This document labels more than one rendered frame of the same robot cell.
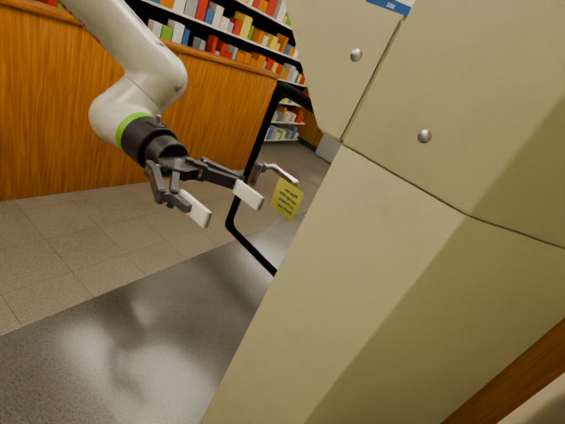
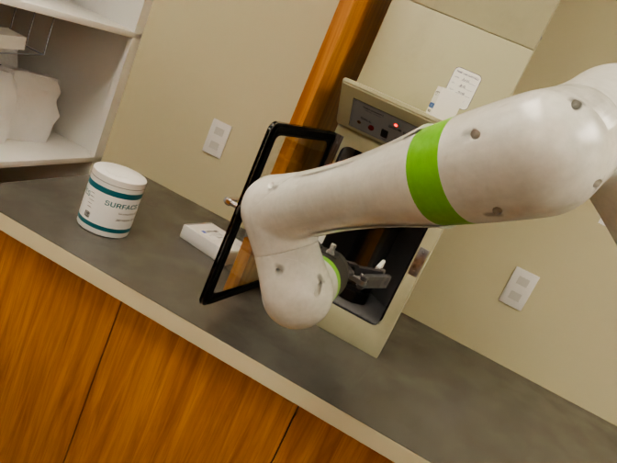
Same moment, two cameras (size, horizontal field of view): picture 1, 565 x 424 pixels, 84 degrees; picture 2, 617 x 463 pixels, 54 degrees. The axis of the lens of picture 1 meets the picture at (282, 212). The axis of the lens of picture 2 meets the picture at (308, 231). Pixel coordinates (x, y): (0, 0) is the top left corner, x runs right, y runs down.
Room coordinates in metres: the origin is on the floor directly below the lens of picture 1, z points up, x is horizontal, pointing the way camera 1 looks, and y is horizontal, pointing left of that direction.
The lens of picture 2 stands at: (0.80, 1.24, 1.53)
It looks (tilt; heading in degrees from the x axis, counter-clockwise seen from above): 15 degrees down; 259
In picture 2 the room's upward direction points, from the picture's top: 24 degrees clockwise
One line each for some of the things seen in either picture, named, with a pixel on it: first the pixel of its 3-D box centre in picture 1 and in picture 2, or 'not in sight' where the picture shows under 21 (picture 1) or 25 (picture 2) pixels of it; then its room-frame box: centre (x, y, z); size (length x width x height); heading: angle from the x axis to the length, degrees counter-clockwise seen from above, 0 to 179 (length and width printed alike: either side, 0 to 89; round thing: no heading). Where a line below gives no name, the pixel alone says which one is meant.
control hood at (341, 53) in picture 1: (371, 83); (407, 130); (0.44, -0.03, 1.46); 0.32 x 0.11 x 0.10; 156
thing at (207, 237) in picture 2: not in sight; (216, 242); (0.71, -0.35, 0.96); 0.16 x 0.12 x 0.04; 145
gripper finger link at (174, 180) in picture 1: (174, 181); (359, 272); (0.47, 0.19, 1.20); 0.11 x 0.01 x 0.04; 25
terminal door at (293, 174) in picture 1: (291, 195); (271, 213); (0.64, 0.00, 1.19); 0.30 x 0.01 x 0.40; 58
